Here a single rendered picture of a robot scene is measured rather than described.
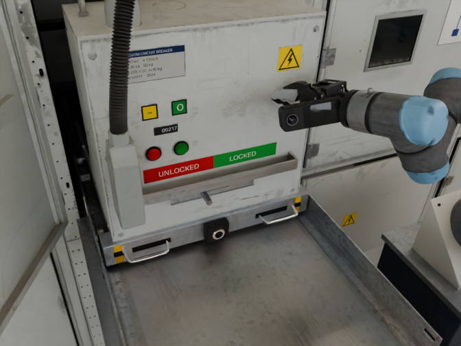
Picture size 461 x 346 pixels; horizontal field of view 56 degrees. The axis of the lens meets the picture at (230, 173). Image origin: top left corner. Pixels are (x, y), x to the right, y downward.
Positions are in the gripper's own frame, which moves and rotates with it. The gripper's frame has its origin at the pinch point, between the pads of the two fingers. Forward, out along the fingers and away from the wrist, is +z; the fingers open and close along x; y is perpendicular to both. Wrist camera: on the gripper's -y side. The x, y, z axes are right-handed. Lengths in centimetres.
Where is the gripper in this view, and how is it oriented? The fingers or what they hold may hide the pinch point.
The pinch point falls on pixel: (273, 99)
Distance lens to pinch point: 95.6
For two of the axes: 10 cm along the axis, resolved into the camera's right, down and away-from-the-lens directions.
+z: -6.1, -2.5, 7.5
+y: 7.8, -3.5, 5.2
